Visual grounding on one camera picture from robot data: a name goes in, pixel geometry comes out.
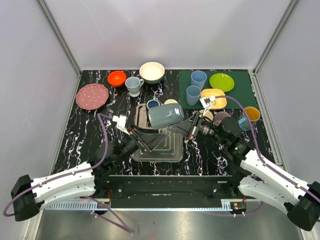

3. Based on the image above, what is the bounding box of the blue plastic tumbler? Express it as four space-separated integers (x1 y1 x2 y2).
190 70 208 90
186 85 201 106

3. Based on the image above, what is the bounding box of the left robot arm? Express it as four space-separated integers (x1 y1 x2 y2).
3 125 166 222

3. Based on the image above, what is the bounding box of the right aluminium frame post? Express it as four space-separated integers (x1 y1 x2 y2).
252 0 301 76

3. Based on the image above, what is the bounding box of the silver metal tray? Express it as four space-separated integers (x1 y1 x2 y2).
131 103 184 163

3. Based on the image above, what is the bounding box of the pink dotted plate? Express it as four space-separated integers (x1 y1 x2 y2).
75 83 109 111

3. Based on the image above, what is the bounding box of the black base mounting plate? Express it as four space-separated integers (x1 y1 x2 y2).
93 175 244 210

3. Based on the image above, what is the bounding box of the aluminium frame post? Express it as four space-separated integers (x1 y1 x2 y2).
252 0 301 76
34 0 82 76

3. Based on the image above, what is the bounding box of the dark green mat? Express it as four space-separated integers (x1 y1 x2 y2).
178 70 258 110

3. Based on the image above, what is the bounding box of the left aluminium frame post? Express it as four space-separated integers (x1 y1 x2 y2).
34 0 82 76

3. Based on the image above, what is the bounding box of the dark blue mug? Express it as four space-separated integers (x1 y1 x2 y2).
145 99 161 112

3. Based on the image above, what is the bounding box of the lime green plate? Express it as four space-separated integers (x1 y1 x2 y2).
209 73 235 92

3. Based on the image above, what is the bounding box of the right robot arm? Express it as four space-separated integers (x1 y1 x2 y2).
167 113 320 231

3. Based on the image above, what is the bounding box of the lilac purple mug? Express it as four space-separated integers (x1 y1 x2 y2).
213 111 231 126

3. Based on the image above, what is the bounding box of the grey slotted cable duct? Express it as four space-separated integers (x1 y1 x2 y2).
46 199 241 212

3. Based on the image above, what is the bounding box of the orange red bowl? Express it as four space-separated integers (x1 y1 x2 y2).
107 70 127 87

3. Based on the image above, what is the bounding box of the large white bowl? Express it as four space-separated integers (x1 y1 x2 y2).
139 62 165 85

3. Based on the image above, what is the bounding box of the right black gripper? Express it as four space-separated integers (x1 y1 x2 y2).
168 110 229 146

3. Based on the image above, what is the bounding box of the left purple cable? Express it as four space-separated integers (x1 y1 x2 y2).
2 112 133 233

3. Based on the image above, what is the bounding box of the yellow square plate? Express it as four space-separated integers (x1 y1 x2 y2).
200 88 227 110

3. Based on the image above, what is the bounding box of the light green mug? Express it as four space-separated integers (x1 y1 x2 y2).
164 99 178 105

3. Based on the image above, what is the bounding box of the blue plastic tumbler front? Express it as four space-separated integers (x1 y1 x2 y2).
186 85 201 106

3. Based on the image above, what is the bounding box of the light blue footed cup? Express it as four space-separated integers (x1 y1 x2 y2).
125 76 145 98

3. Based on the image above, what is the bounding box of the blue butterfly mug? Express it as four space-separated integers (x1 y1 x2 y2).
238 106 261 132

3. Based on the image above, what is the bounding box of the blue plastic tumbler rear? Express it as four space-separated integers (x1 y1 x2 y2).
190 70 208 90

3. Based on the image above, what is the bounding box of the cream white mug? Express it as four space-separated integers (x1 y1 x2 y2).
199 109 214 123

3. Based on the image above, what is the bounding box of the grey blue mug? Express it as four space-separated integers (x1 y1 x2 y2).
148 103 184 130

